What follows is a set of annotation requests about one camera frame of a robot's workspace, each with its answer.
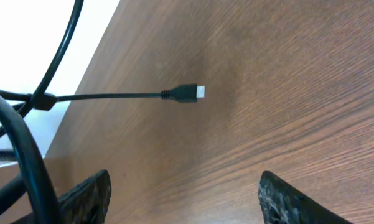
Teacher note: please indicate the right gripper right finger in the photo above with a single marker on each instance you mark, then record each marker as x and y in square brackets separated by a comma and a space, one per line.
[281, 203]

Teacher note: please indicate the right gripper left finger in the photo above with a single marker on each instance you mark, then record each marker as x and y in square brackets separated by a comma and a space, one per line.
[87, 202]

